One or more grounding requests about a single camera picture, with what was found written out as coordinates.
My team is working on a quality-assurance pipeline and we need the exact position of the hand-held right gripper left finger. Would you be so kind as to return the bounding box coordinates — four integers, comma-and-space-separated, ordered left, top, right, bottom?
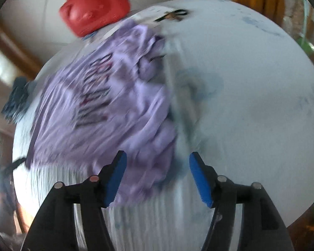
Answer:
21, 150, 127, 251

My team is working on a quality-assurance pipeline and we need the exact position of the red plastic basket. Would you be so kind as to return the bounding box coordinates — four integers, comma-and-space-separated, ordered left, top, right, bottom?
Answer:
59, 0, 132, 38

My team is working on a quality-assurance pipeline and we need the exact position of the green object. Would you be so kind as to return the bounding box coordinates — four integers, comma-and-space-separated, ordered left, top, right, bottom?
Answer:
296, 35, 314, 56

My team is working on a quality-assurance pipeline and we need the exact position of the small black object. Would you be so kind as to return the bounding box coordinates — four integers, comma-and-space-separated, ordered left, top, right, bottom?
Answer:
154, 9, 189, 23

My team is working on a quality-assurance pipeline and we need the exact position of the dark blue garment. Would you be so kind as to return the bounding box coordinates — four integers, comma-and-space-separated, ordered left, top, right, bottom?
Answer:
1, 76, 39, 123

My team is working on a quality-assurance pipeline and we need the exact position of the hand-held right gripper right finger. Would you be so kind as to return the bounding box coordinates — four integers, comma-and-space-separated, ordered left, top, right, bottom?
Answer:
189, 152, 295, 251

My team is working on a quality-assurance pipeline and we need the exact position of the purple printed t-shirt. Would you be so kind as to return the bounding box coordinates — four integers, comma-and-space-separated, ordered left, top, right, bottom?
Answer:
25, 19, 179, 206

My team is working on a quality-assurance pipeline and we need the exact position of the white bed sheet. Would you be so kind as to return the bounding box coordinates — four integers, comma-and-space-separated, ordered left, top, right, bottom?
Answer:
12, 0, 314, 251

